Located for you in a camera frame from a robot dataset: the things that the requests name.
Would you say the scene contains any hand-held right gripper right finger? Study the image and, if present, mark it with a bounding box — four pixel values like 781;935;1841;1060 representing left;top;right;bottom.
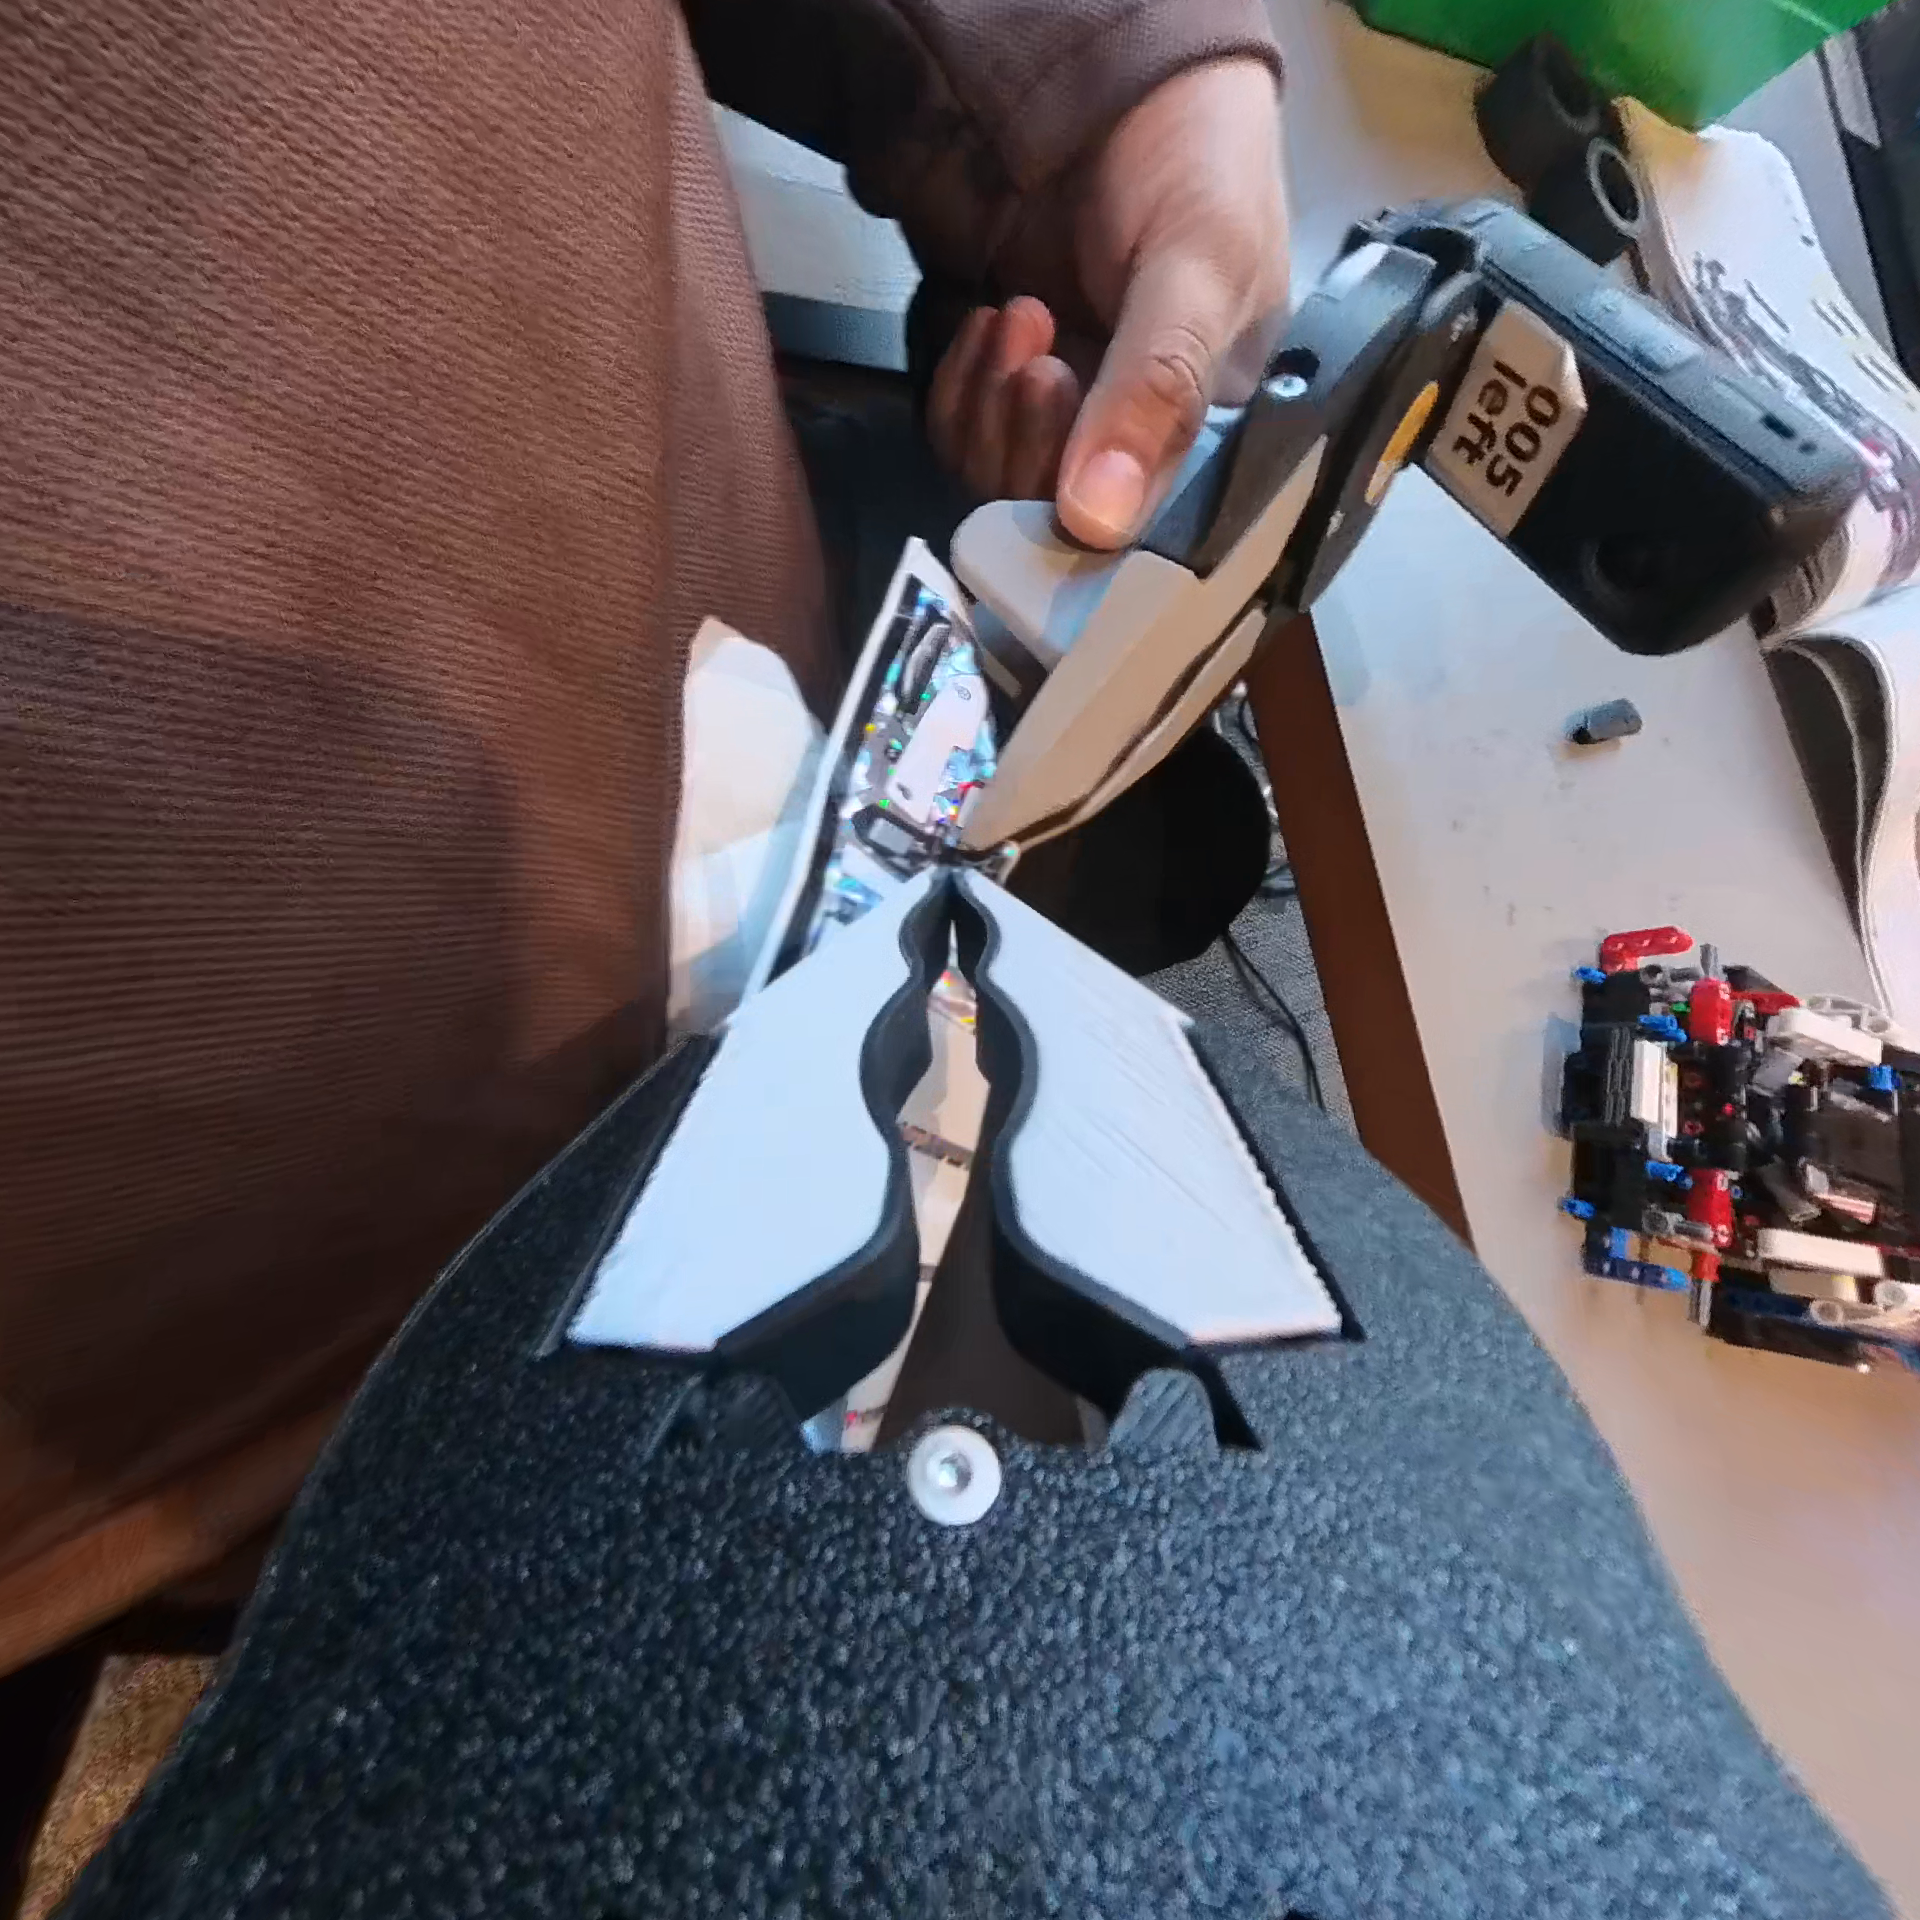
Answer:
961;875;1343;1452

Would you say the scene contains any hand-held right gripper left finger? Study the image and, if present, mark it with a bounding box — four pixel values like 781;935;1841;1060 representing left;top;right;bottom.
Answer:
569;875;957;1415

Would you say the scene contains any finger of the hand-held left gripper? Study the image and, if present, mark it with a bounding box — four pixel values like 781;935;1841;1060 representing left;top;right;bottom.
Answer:
975;612;1275;860
983;553;1264;824

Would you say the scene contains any holographic sticker sheet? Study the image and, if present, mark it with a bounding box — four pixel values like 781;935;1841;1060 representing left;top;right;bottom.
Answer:
667;536;1026;1451

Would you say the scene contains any person's left forearm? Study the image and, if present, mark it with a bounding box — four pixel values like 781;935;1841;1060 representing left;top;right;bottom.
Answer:
682;0;1284;302

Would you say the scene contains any grey desk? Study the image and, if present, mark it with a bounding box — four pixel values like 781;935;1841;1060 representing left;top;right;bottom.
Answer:
1244;0;1920;1891

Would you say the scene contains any person's left hand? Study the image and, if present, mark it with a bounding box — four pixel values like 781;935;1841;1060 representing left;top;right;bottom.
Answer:
925;60;1293;547

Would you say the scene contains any open instruction book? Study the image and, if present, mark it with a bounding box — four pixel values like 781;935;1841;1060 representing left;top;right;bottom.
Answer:
1627;126;1920;982

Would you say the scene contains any green plastic bin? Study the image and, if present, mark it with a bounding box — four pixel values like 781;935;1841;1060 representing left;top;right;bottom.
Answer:
1343;0;1901;131

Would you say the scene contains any toy brick race car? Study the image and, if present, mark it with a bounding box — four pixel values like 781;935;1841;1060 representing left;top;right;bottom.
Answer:
1557;925;1920;1376

